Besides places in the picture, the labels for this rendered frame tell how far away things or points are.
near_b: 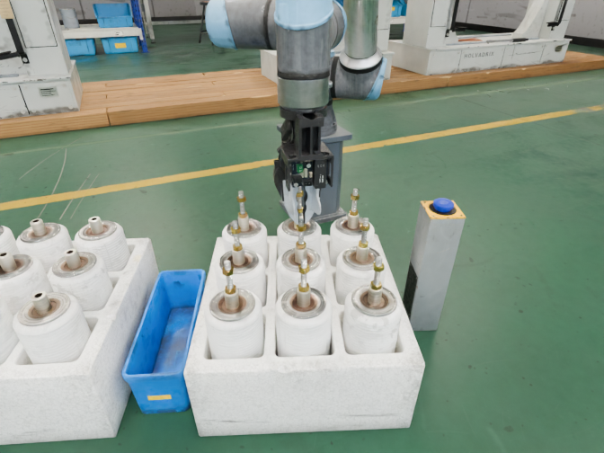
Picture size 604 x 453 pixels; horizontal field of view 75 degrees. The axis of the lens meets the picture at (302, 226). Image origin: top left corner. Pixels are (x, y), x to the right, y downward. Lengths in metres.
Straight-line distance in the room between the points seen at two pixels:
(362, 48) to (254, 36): 0.49
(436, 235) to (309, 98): 0.40
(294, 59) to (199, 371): 0.49
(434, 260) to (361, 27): 0.59
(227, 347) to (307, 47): 0.46
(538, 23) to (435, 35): 1.19
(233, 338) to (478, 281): 0.75
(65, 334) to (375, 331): 0.50
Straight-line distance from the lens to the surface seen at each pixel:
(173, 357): 0.95
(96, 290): 0.85
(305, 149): 0.60
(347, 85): 1.18
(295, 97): 0.57
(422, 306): 0.95
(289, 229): 0.84
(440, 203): 0.83
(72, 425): 0.87
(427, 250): 0.85
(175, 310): 1.06
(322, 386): 0.71
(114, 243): 0.92
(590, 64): 4.63
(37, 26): 2.61
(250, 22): 0.69
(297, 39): 0.56
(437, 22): 3.39
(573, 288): 1.30
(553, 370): 1.04
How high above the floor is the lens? 0.71
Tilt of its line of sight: 32 degrees down
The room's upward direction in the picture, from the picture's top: straight up
